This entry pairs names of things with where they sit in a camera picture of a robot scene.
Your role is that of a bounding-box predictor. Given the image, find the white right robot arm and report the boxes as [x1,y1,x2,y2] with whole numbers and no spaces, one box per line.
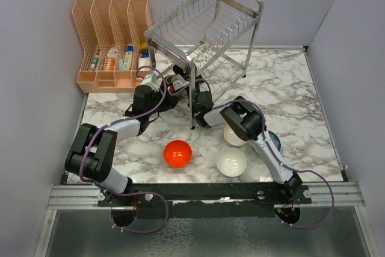
[192,91,303,203]

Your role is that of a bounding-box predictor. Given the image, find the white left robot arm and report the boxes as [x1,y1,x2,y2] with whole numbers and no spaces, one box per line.
[64,66,173,206]

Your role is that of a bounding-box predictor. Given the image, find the cream bottle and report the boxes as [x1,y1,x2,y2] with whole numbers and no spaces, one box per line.
[138,53,150,72]

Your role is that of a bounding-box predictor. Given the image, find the white blue tube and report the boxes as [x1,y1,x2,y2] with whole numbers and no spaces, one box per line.
[122,45,134,70]

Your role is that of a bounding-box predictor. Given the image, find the beige speckled bowl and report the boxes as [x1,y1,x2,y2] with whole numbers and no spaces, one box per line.
[223,125,246,147]

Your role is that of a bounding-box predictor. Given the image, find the orange white packet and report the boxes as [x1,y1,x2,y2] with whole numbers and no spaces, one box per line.
[103,46,118,71]

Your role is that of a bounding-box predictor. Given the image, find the red bowl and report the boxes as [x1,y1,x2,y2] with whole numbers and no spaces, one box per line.
[163,140,193,168]

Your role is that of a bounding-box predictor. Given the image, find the small green white tube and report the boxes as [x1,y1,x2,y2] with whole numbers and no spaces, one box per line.
[90,54,100,70]

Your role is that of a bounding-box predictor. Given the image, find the peach plastic file organizer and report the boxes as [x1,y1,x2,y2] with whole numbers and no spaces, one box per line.
[72,0,153,93]

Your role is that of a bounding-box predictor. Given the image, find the blue and white bowl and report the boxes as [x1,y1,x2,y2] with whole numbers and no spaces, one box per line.
[268,131,282,152]

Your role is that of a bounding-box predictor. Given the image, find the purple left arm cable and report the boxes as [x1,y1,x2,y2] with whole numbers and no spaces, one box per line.
[78,64,171,235]

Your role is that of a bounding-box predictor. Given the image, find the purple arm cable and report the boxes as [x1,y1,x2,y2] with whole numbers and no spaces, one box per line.
[168,76,337,231]
[78,64,171,235]

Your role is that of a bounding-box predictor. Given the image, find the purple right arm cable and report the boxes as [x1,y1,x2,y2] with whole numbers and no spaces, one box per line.
[168,76,337,231]

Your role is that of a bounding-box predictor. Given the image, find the steel wire dish rack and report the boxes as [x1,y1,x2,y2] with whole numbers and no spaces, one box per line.
[144,0,264,129]

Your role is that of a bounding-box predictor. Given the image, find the black aluminium frame rail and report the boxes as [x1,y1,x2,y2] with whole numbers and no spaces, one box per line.
[48,182,365,219]

